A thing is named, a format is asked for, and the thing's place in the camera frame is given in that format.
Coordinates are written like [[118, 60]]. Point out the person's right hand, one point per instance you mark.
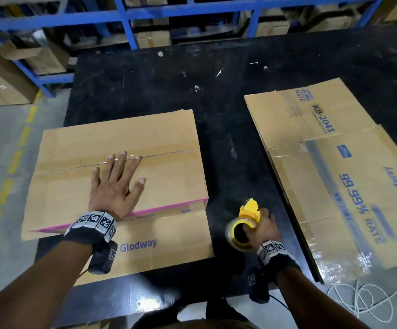
[[265, 232]]

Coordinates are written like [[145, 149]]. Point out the blue metal storage rack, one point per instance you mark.
[[184, 11]]

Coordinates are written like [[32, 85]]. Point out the tall brown cardboard box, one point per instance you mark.
[[3, 82]]

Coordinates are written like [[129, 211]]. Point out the taped cardboard sheet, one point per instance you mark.
[[305, 188]]

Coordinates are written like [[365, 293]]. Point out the wristband with marker tags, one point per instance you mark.
[[88, 229], [281, 260]]

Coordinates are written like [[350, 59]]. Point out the person's right forearm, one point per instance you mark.
[[315, 301]]

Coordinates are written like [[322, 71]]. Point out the right wristband with marker tags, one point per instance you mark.
[[281, 260]]

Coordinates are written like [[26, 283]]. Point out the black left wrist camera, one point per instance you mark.
[[102, 260]]

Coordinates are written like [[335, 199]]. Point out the small taped cardboard box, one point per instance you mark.
[[154, 40]]

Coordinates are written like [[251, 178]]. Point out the pink-striped cardboard box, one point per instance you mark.
[[64, 202]]

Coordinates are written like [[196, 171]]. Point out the small box low shelf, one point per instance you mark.
[[44, 63]]

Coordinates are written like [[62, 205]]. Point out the person's left hand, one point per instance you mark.
[[112, 191]]

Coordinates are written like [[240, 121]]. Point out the yellow tape dispenser with tape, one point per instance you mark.
[[250, 209]]

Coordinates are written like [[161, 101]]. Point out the closed brown cardboard box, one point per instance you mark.
[[272, 30]]

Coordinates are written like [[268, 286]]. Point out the left wristband with marker tags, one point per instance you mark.
[[88, 229]]

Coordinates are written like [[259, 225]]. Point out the wide brown cardboard box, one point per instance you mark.
[[332, 22]]

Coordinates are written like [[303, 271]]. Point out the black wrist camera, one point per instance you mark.
[[258, 287], [102, 260]]

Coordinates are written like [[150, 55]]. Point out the person's body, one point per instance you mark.
[[215, 324]]

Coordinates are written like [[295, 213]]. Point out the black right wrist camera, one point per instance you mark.
[[258, 287]]

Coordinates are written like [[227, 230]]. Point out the person's left forearm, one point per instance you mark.
[[30, 291]]

